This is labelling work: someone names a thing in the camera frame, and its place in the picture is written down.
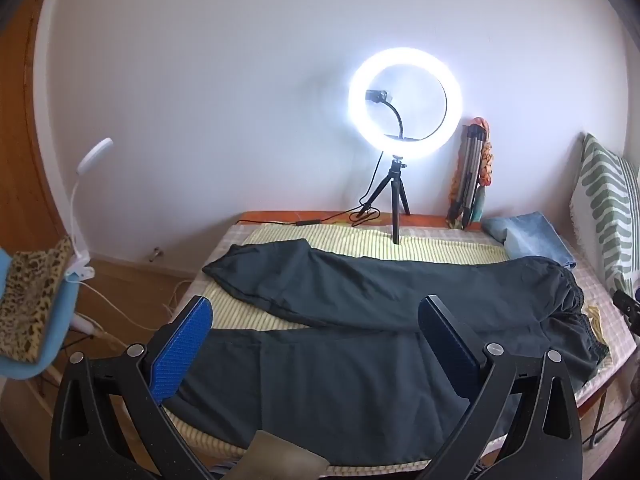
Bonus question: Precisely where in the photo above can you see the yellow striped cloth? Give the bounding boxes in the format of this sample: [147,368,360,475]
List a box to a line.
[170,222,511,461]

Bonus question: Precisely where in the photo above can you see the white cable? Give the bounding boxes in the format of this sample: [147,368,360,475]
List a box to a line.
[75,280,191,337]

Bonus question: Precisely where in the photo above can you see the white clip lamp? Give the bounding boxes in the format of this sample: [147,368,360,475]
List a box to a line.
[64,137,115,283]

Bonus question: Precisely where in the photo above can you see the white ring light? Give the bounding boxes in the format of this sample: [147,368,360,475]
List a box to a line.
[348,47,463,163]

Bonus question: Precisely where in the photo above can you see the black gooseneck phone holder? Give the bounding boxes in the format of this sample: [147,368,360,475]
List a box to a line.
[365,88,407,139]

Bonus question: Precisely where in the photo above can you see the wooden door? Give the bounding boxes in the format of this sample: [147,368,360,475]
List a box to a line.
[0,0,76,261]

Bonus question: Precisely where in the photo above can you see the black cable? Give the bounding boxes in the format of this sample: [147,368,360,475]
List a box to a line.
[240,180,396,229]

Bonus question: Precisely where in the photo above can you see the light blue chair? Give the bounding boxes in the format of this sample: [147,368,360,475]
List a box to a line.
[0,247,81,381]

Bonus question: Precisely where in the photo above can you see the pink checked blanket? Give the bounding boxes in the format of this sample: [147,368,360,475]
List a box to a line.
[565,245,639,406]

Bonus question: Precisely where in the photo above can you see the folded blue jeans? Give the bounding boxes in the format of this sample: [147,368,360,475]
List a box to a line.
[481,211,577,271]

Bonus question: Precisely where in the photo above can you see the green white patterned pillow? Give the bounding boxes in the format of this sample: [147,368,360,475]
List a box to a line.
[570,132,640,301]

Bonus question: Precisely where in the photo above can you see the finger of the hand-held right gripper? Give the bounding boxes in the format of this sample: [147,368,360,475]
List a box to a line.
[612,289,640,334]

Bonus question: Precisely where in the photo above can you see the leopard print cloth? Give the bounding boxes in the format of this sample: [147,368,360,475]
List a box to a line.
[0,236,74,364]

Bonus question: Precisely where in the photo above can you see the silver folded tripod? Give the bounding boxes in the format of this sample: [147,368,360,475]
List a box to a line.
[452,125,488,231]

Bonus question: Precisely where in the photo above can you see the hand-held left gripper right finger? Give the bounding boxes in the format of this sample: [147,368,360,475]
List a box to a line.
[415,296,584,480]

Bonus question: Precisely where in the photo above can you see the brown flat object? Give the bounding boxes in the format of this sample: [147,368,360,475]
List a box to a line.
[237,430,328,480]

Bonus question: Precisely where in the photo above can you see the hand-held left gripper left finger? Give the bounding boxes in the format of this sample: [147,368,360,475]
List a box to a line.
[49,296,216,480]

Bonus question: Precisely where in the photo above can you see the black mini tripod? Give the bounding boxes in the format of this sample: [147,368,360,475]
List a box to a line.
[357,155,411,245]

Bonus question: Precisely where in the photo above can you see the dark grey pants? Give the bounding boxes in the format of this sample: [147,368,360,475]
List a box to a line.
[162,238,611,467]

